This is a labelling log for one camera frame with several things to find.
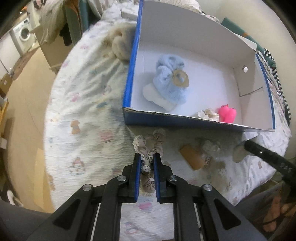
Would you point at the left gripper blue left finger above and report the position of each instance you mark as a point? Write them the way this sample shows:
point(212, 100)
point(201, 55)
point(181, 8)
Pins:
point(137, 176)

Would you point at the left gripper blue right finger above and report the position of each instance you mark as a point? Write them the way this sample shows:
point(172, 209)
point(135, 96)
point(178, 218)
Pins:
point(156, 161)

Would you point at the pink rubber duck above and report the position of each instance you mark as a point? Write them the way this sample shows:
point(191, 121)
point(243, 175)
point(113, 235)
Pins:
point(227, 114)

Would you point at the white sock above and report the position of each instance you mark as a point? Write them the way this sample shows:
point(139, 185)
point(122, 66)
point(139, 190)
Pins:
point(239, 153)

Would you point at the patterned white bed blanket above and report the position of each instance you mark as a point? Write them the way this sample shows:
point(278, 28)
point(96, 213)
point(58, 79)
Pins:
point(86, 139)

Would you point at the striped knit blanket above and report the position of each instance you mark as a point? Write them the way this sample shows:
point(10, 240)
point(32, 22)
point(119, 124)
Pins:
point(279, 89)

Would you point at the light blue fluffy sock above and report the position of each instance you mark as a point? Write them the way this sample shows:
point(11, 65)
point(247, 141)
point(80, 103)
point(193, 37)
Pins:
point(168, 88)

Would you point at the cream white scrunchie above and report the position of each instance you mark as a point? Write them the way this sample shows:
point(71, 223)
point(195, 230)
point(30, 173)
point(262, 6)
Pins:
point(208, 114)

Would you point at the white box with blue edges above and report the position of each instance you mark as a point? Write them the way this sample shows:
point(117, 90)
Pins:
point(223, 69)

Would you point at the beige fluffy plush toy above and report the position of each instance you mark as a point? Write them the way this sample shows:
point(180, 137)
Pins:
point(121, 37)

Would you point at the teal headboard cushion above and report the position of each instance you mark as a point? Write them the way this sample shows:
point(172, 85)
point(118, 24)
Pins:
point(239, 31)

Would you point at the cardboard box on floor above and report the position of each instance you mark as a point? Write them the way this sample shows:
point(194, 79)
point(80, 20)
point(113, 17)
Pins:
point(5, 85)

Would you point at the white washing machine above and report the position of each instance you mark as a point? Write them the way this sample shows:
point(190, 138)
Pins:
point(22, 36)

